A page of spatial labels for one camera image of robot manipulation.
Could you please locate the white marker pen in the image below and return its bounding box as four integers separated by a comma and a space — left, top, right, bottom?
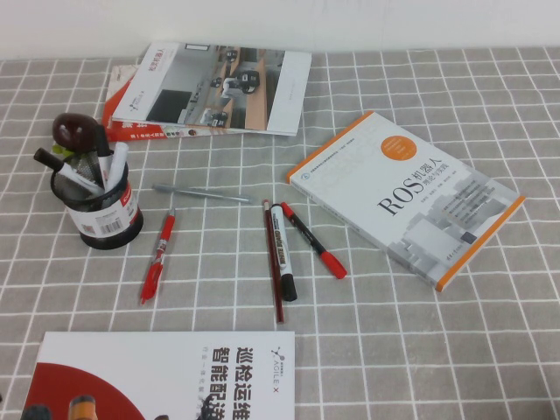
107, 143, 130, 190

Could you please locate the black mesh pen holder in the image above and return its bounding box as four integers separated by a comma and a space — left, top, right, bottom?
50, 150, 144, 251

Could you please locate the red retractable pen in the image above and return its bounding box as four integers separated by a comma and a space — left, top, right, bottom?
139, 207, 178, 306

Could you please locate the grey translucent pen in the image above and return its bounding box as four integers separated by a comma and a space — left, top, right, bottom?
151, 183, 256, 205

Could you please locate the red black marker pen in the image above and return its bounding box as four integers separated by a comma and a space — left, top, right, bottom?
279, 201, 348, 280

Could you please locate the white red booklet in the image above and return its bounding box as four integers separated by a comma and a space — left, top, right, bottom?
17, 331, 297, 420

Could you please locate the white marker black cap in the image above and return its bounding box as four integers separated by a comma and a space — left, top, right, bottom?
94, 125, 114, 187
33, 147, 105, 197

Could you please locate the dark red pencil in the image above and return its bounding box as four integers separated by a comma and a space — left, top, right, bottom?
262, 199, 285, 325

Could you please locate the red orange book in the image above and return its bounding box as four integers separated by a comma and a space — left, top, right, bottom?
101, 64, 241, 144

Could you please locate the grey grid tablecloth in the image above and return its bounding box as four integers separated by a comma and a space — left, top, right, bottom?
0, 47, 560, 420

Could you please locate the white photo brochure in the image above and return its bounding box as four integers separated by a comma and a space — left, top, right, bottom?
111, 41, 313, 137

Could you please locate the white orange ROS book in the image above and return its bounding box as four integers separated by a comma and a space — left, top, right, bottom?
286, 110, 527, 293

